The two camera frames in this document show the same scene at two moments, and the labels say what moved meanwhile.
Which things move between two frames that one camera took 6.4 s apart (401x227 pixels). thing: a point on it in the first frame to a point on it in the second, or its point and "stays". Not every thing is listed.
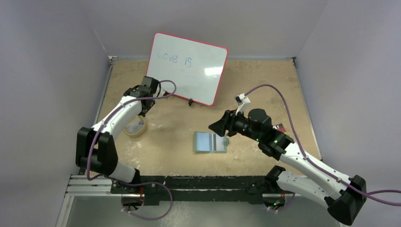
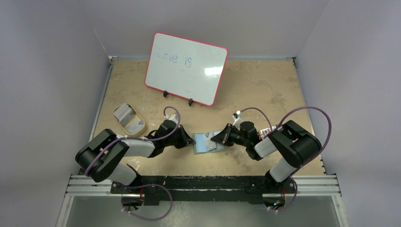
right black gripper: x=231 y=123 to x=226 y=135
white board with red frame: x=196 y=68 stays
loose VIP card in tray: x=134 y=126 stays
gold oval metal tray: x=135 y=126 stays
